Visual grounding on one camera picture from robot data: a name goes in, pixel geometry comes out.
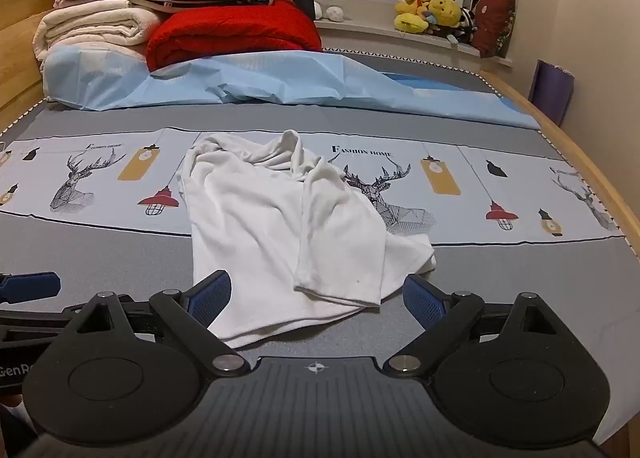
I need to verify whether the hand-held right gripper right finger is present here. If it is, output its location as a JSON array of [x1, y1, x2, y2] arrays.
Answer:
[[384, 273, 561, 380]]

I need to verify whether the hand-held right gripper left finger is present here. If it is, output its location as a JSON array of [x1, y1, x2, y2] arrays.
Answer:
[[75, 269, 251, 379]]

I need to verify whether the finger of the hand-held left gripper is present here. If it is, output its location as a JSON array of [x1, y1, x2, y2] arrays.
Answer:
[[0, 271, 62, 306]]

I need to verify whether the white shirt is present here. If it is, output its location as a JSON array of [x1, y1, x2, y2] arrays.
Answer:
[[178, 129, 437, 350]]

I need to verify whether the grey printed bed sheet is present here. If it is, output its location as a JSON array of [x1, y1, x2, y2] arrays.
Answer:
[[0, 45, 640, 458]]

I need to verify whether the light blue sheet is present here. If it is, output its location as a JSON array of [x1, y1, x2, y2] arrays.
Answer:
[[41, 45, 543, 131]]

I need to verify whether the purple paper bag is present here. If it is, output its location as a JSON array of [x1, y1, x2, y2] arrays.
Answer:
[[528, 59, 575, 126]]

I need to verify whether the red folded blanket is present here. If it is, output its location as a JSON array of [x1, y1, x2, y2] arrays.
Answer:
[[146, 0, 323, 73]]

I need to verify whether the cream folded blanket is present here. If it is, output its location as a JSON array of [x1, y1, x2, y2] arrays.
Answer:
[[32, 5, 176, 66]]

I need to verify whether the black-white striped plush toy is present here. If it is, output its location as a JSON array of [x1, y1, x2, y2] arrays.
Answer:
[[451, 8, 477, 43]]

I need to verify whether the white window sill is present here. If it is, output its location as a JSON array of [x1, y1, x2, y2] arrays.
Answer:
[[314, 0, 514, 71]]

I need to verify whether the dark red cushion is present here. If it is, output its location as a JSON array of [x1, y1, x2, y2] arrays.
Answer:
[[472, 0, 517, 59]]

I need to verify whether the yellow plush toy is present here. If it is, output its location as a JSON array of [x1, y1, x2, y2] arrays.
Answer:
[[427, 0, 463, 30], [394, 0, 434, 34]]

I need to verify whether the wooden bed frame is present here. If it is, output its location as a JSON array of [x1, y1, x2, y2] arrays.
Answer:
[[0, 0, 640, 458]]

